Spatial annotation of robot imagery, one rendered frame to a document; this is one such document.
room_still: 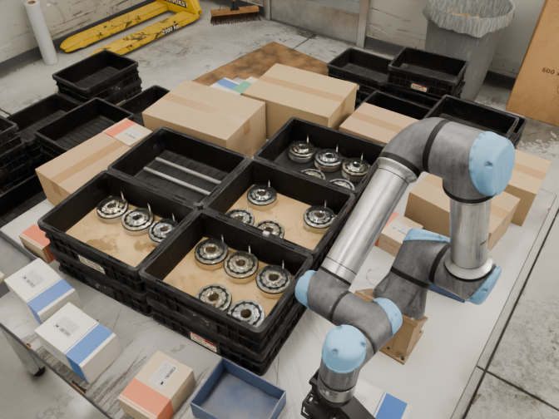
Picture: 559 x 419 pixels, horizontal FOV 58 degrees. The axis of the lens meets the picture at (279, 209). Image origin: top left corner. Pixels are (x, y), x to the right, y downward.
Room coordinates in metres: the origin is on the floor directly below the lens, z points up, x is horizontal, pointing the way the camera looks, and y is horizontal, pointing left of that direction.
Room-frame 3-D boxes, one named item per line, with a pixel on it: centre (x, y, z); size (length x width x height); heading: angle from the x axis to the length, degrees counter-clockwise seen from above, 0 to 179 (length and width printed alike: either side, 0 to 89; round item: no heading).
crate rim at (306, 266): (0.93, 0.15, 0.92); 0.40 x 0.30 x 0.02; 60
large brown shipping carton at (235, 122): (1.79, 0.30, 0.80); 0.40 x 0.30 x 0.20; 62
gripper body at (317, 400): (0.49, -0.10, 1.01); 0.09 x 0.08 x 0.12; 53
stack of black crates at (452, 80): (2.74, -0.87, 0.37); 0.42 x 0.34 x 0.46; 55
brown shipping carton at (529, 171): (1.48, -0.82, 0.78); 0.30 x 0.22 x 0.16; 56
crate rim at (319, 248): (1.19, 0.00, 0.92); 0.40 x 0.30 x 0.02; 60
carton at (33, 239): (1.22, 0.79, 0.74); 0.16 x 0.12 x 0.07; 147
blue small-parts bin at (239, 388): (0.62, 0.11, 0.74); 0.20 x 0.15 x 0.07; 61
